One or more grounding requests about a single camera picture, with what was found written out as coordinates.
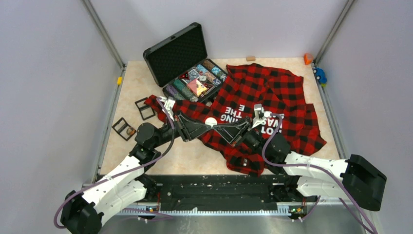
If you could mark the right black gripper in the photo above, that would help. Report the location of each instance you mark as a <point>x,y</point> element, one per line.
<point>232,131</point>

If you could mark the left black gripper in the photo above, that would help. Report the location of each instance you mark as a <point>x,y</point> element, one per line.
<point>188,129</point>

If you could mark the black square brooch box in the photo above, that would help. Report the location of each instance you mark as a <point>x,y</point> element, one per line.
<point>145,111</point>

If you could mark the red black plaid shirt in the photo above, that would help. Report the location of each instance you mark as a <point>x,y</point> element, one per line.
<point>277,90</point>

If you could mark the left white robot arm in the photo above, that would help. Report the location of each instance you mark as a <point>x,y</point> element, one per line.
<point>88,210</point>

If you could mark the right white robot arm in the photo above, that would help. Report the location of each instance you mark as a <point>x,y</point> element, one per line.
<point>354,178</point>

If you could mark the pink yellow card packet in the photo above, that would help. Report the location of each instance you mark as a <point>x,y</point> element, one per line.
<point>196,87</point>

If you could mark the black open chip case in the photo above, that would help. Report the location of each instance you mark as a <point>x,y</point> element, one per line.
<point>180,58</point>

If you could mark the small wooden block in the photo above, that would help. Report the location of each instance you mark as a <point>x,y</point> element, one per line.
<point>250,58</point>

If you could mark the blue toy car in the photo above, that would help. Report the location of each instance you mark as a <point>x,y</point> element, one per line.
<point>320,76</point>

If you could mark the orange small object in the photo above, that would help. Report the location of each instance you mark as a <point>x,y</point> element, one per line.
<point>308,58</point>

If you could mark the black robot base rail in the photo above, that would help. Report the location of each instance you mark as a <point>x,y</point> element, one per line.
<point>222,193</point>

